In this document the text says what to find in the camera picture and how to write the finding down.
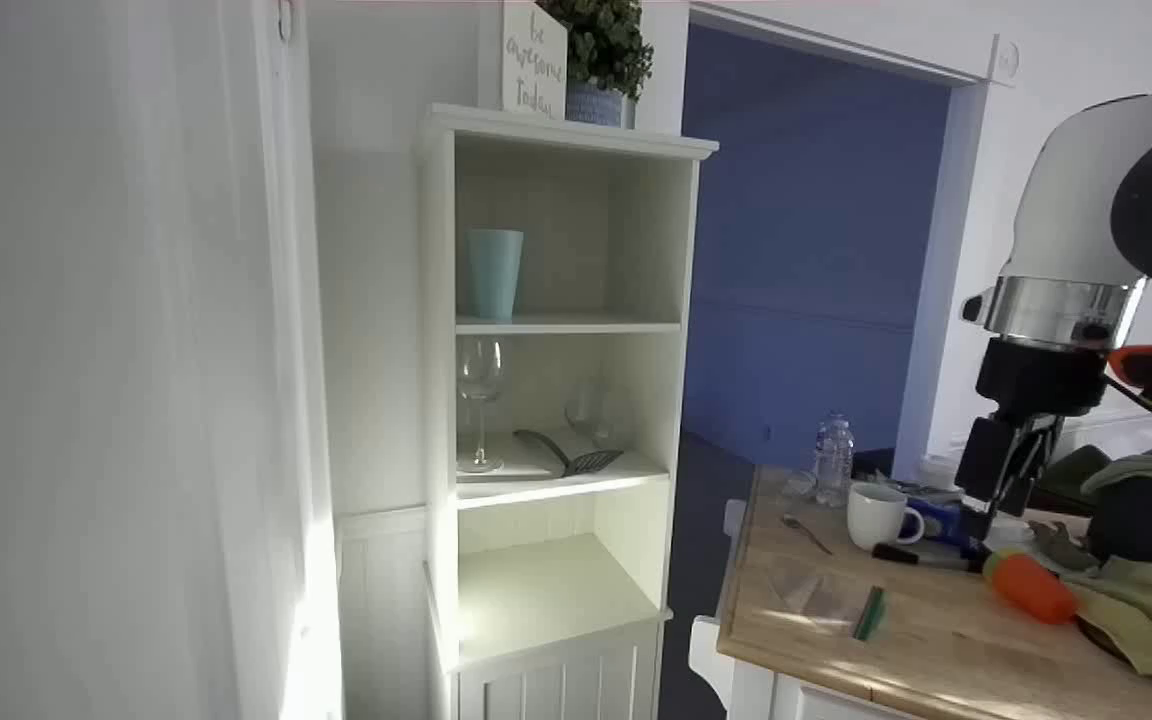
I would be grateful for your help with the blue object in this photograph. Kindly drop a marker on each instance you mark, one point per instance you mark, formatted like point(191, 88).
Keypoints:
point(937, 513)

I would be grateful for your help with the clear plastic water bottle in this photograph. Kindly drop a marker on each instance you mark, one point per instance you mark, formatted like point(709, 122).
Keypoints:
point(834, 463)

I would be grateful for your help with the white lettered sign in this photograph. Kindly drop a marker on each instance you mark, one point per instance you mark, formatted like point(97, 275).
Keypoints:
point(533, 63)

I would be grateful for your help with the white counter cabinet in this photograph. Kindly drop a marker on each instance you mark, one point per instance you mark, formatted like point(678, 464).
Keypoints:
point(750, 687)

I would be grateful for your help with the white mug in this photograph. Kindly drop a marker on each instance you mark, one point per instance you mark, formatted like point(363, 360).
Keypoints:
point(876, 516)

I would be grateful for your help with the potted green plant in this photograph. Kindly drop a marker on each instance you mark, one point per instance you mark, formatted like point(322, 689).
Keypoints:
point(596, 52)

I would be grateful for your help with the small clear glass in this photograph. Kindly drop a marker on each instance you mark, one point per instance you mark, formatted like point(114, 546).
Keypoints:
point(582, 407)

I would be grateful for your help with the light blue cup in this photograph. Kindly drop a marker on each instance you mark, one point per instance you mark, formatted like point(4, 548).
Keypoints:
point(492, 275)

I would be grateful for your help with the orange plastic cup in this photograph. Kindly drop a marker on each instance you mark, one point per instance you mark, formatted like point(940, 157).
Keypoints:
point(1034, 590)

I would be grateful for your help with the black bag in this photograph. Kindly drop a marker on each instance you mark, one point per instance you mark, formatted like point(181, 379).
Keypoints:
point(1150, 522)

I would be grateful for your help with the green stick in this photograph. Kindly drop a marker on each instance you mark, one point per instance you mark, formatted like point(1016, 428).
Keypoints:
point(870, 613)

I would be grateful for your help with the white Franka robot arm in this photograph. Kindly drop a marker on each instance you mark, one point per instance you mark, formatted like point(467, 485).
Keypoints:
point(1081, 185)

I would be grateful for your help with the silver knife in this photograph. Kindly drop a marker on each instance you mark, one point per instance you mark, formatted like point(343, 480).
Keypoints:
point(811, 535)

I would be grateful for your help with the white shelf cabinet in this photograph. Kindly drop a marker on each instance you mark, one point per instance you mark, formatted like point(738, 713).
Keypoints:
point(442, 400)

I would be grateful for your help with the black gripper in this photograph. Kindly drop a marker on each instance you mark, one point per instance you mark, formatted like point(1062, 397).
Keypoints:
point(1043, 379)

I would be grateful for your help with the clear wine glass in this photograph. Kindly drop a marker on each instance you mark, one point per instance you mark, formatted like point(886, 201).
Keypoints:
point(478, 385)

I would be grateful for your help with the white door frame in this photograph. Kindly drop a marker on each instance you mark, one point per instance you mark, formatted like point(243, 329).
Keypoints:
point(965, 266)

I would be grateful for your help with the black pen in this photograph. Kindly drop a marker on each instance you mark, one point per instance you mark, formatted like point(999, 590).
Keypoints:
point(899, 552)

